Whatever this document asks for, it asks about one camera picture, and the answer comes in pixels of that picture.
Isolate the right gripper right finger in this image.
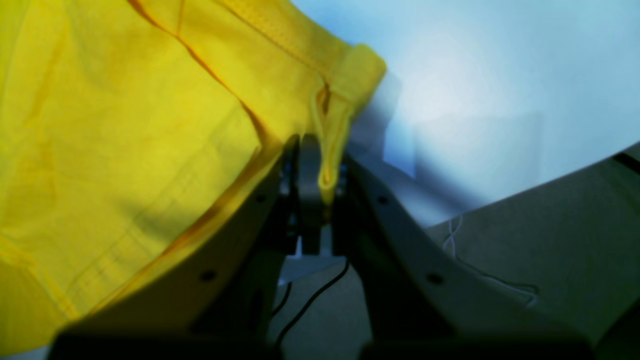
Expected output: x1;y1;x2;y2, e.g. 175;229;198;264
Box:
331;155;595;360

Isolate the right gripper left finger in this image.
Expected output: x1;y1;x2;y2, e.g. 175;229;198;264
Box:
48;134;326;360

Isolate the orange yellow t-shirt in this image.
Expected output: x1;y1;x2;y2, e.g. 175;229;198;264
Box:
0;0;386;356

